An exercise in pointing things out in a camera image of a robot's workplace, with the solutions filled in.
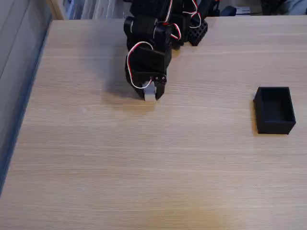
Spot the dark blue bag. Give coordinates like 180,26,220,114
220,5,238,17

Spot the white and red arm cable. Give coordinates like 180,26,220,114
164,0,202,41

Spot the light wooden frame post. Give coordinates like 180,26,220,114
46,0,67,20

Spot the black open box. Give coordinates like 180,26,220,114
253,86,297,135

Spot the white block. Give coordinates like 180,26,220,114
143,82,157,102

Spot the white and red gripper cable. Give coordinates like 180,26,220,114
126,41,154,90

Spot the pale hanging fabric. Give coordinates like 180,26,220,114
67,0,125,20

